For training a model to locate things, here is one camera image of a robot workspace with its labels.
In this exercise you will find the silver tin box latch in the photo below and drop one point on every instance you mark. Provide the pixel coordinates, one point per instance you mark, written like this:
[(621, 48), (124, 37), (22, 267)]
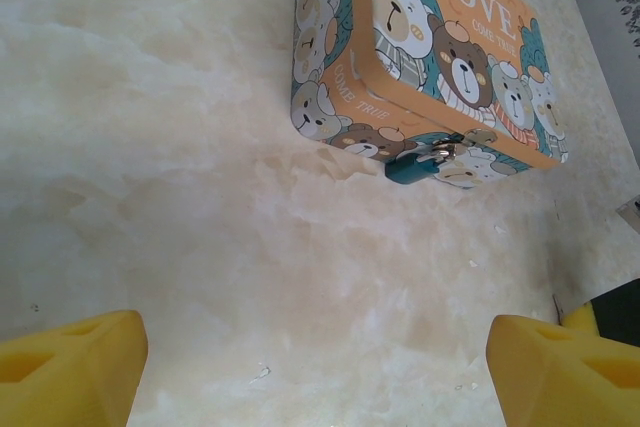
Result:
[(475, 138)]

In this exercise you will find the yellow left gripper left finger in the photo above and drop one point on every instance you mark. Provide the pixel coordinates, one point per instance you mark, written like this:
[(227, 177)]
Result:
[(75, 367)]

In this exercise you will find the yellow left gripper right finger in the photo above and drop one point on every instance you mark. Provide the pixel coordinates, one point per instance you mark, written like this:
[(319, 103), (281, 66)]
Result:
[(560, 372)]

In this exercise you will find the orange bear print tin box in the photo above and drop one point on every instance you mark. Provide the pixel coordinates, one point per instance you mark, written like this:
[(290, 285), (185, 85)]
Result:
[(450, 47)]

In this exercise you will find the aluminium frame side rail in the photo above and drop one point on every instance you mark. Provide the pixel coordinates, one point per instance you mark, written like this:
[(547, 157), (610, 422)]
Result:
[(630, 207)]

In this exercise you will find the teal padlock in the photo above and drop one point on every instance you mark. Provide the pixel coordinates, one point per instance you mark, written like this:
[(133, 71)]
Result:
[(405, 172)]

